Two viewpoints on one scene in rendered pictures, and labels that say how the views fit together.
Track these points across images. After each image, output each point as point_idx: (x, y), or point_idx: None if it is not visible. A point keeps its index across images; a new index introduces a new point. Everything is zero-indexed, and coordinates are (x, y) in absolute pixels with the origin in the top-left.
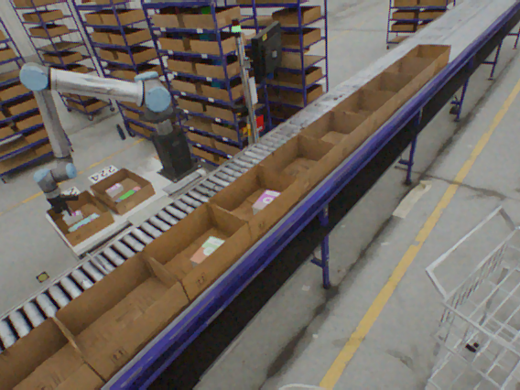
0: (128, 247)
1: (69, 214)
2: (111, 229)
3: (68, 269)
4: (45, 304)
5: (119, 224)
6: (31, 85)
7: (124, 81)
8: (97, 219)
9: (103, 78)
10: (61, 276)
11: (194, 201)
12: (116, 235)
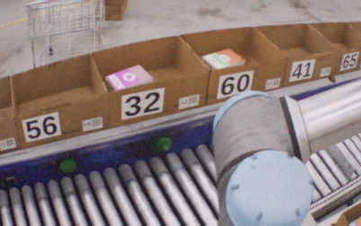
0: (313, 181)
1: None
2: (336, 215)
3: None
4: None
5: (327, 219)
6: None
7: (326, 96)
8: (354, 207)
9: None
10: None
11: (210, 216)
12: (329, 203)
